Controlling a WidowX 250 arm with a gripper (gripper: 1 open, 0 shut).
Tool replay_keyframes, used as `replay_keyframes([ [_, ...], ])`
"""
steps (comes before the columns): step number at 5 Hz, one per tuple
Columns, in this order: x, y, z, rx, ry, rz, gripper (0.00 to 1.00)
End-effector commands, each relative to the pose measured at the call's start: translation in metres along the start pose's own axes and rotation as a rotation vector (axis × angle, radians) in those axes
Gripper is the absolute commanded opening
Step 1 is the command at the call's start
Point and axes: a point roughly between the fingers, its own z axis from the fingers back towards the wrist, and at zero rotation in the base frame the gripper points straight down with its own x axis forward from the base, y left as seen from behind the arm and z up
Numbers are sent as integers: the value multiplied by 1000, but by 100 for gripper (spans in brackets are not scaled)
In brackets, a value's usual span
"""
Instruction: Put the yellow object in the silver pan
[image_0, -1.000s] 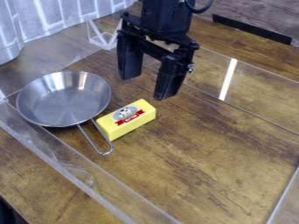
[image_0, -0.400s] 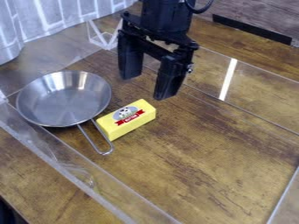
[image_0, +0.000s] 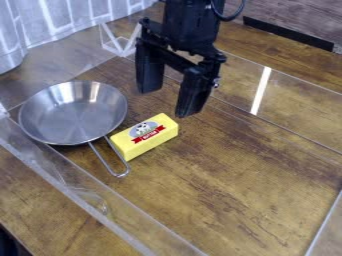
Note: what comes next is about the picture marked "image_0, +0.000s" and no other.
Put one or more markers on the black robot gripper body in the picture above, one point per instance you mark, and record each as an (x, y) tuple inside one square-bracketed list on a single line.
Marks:
[(186, 34)]

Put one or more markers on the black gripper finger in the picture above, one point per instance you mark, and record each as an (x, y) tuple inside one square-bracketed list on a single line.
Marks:
[(194, 92), (150, 67)]

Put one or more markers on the silver metal frying pan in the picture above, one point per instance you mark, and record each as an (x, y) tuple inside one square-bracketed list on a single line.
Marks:
[(73, 113)]

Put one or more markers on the black strip on table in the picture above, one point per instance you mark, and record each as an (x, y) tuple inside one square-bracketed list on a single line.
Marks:
[(291, 34)]

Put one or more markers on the yellow butter block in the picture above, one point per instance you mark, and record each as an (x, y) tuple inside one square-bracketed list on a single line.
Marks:
[(145, 136)]

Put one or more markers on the white sheer curtain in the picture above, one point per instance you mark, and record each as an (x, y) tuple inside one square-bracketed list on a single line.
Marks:
[(34, 22)]

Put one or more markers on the clear acrylic barrier wall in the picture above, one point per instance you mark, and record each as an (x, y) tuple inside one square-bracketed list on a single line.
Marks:
[(245, 185)]

